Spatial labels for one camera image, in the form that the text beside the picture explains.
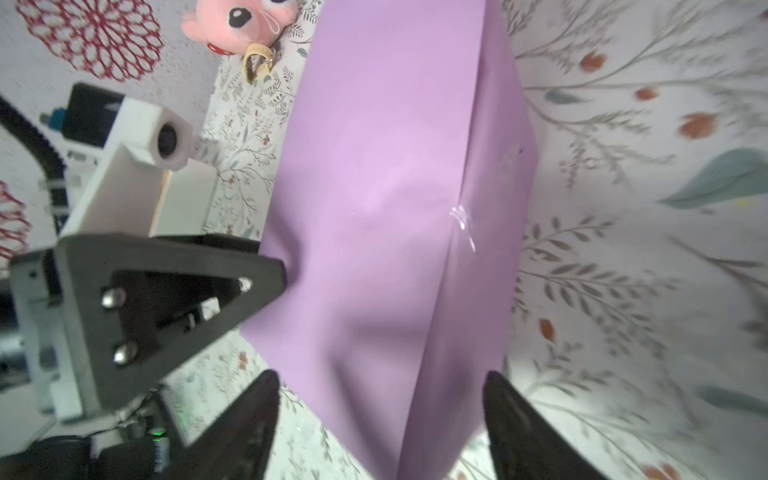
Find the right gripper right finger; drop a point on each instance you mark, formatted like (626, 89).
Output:
(523, 445)

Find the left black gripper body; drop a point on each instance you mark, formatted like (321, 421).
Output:
(33, 342)

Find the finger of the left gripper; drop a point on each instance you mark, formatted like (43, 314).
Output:
(135, 309)

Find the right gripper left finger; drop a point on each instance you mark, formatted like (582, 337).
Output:
(238, 443)

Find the pink wrapping paper sheet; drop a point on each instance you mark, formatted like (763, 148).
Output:
(398, 210)

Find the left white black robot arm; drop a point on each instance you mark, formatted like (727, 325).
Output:
(150, 438)

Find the white wooden tissue box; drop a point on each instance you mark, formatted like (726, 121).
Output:
(185, 200)

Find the pink plush toy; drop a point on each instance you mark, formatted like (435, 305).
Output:
(245, 28)

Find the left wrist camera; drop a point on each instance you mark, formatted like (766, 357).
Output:
(137, 143)

